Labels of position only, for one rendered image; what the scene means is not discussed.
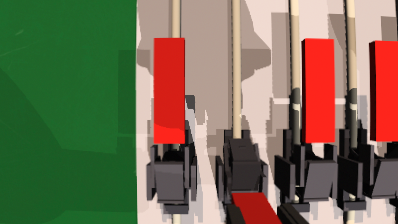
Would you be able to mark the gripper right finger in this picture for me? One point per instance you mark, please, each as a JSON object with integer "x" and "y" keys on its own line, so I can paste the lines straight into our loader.
{"x": 287, "y": 214}

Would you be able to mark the beige thin line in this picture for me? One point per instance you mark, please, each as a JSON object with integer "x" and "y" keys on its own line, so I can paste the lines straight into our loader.
{"x": 295, "y": 71}

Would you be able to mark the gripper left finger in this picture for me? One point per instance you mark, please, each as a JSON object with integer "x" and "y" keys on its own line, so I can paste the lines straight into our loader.
{"x": 234, "y": 215}

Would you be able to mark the beige flexible cable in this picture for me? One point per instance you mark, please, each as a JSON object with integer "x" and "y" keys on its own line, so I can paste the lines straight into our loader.
{"x": 236, "y": 69}

